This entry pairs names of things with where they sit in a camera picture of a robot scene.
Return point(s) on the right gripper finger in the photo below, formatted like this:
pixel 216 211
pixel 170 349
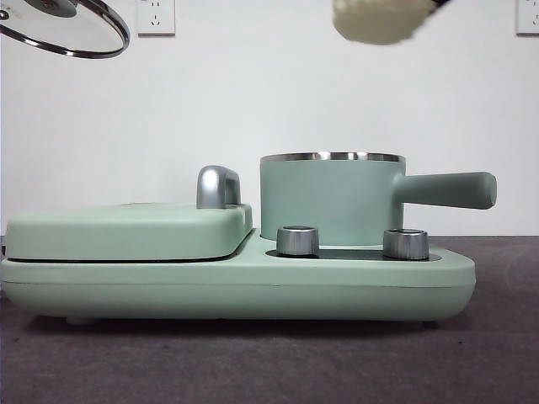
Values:
pixel 443 2

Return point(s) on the scallion flower roll bun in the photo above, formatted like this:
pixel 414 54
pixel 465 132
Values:
pixel 379 21

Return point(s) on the glass pot lid green knob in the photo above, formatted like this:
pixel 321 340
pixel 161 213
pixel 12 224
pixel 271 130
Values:
pixel 63 29

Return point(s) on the silver control knob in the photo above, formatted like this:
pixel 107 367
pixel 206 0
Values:
pixel 405 245
pixel 297 242

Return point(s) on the green breakfast machine base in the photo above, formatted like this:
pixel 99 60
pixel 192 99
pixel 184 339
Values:
pixel 252 294

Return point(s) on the green hinged griddle cover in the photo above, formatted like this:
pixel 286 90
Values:
pixel 126 235

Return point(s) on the white wall socket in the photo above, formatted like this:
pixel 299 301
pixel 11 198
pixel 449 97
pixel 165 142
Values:
pixel 155 17
pixel 528 17

